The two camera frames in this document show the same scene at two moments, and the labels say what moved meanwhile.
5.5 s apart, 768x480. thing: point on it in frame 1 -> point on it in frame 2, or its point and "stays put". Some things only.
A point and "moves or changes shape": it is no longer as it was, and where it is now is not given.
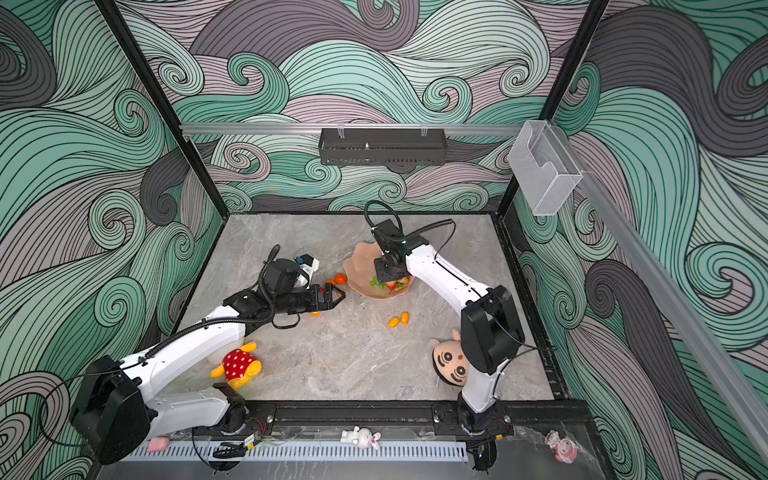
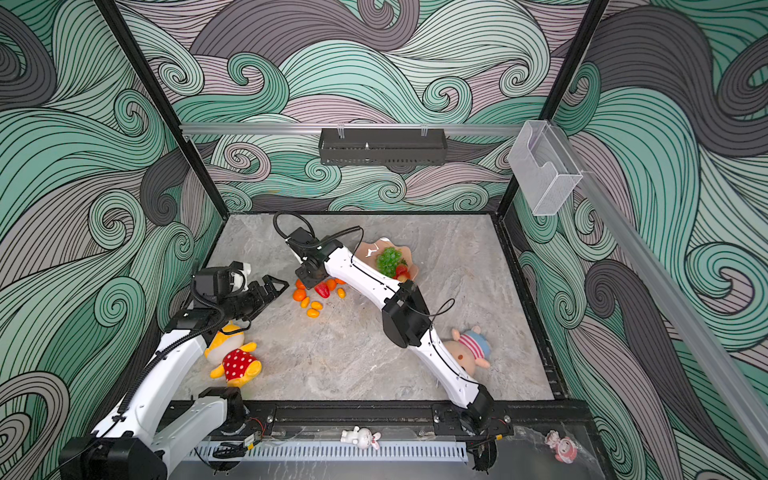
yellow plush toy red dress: (239, 367) stays put
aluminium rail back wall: (354, 128) stays put
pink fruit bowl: (360, 269) moves or changes shape
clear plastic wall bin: (544, 168) stays put
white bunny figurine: (361, 436) stays put
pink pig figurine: (565, 448) stays put
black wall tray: (383, 146) stays put
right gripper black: (382, 273) -> (307, 280)
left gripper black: (329, 287) -> (264, 300)
